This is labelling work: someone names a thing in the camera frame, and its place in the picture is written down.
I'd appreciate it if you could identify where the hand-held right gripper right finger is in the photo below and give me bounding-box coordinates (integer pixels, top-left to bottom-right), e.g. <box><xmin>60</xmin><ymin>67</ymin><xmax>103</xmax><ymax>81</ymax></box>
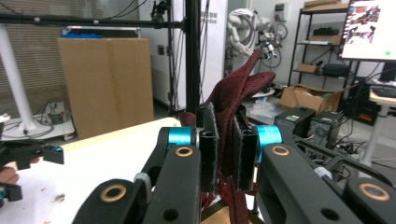
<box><xmin>232</xmin><ymin>105</ymin><xmax>283</xmax><ymax>192</ymax></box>

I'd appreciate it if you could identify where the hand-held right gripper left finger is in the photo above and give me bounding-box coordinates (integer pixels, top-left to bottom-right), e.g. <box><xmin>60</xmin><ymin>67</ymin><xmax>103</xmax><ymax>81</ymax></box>
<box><xmin>167</xmin><ymin>102</ymin><xmax>220</xmax><ymax>194</ymax></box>

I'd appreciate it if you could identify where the plain dark red bow tie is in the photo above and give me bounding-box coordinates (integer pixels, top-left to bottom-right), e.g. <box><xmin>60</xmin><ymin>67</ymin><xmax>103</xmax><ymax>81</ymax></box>
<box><xmin>178</xmin><ymin>48</ymin><xmax>277</xmax><ymax>224</ymax></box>

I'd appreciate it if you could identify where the white foam mat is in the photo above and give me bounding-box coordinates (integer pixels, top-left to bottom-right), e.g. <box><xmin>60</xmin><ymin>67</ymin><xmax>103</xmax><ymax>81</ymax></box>
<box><xmin>0</xmin><ymin>122</ymin><xmax>183</xmax><ymax>224</ymax></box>

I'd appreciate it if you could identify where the clear plastic bag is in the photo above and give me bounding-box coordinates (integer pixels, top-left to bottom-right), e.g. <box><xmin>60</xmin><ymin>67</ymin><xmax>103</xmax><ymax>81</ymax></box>
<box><xmin>247</xmin><ymin>95</ymin><xmax>283</xmax><ymax>126</ymax></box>

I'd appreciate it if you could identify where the black computer tower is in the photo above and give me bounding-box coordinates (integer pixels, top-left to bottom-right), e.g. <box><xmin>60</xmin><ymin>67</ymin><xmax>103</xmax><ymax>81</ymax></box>
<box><xmin>274</xmin><ymin>105</ymin><xmax>318</xmax><ymax>138</ymax></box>
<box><xmin>307</xmin><ymin>109</ymin><xmax>344</xmax><ymax>147</ymax></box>

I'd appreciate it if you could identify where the white pole with base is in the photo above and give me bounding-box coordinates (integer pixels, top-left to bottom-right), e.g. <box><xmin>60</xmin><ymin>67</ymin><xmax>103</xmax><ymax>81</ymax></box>
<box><xmin>0</xmin><ymin>23</ymin><xmax>77</xmax><ymax>142</ymax></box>

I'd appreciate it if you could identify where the large cardboard box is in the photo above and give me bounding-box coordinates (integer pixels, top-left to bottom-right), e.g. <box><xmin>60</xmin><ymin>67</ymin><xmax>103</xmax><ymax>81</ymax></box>
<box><xmin>57</xmin><ymin>36</ymin><xmax>155</xmax><ymax>141</ymax></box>

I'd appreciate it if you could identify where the open cardboard box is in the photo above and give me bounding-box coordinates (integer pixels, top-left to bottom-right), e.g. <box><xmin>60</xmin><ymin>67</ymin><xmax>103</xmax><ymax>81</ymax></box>
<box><xmin>279</xmin><ymin>83</ymin><xmax>354</xmax><ymax>115</ymax></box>

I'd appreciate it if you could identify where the white standing panel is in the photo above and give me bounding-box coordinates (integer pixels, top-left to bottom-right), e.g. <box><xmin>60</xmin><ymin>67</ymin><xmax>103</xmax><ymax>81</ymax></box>
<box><xmin>137</xmin><ymin>0</ymin><xmax>229</xmax><ymax>110</ymax></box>

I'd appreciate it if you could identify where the white robot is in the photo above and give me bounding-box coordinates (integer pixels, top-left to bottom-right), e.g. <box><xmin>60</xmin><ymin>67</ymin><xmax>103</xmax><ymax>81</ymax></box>
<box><xmin>226</xmin><ymin>7</ymin><xmax>290</xmax><ymax>77</ymax></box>

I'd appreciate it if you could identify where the wooden desk with white leg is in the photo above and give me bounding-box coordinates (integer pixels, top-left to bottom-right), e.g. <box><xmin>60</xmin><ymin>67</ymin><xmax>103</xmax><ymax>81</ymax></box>
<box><xmin>360</xmin><ymin>89</ymin><xmax>396</xmax><ymax>167</ymax></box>

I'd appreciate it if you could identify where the black metal shelf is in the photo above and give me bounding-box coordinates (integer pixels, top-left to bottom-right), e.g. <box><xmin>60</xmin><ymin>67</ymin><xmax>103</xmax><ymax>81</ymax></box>
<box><xmin>287</xmin><ymin>7</ymin><xmax>361</xmax><ymax>96</ymax></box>

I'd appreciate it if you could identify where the black keyboard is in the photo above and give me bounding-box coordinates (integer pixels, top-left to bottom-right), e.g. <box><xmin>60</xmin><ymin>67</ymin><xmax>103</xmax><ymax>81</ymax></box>
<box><xmin>371</xmin><ymin>85</ymin><xmax>396</xmax><ymax>99</ymax></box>

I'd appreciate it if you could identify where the computer monitor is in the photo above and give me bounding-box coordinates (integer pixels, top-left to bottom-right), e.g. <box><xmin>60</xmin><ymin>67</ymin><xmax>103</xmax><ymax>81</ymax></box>
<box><xmin>338</xmin><ymin>0</ymin><xmax>396</xmax><ymax>63</ymax></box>

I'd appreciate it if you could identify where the tangle of floor cables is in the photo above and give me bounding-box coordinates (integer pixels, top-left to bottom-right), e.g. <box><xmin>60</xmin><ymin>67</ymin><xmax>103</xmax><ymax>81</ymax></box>
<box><xmin>306</xmin><ymin>133</ymin><xmax>396</xmax><ymax>175</ymax></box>

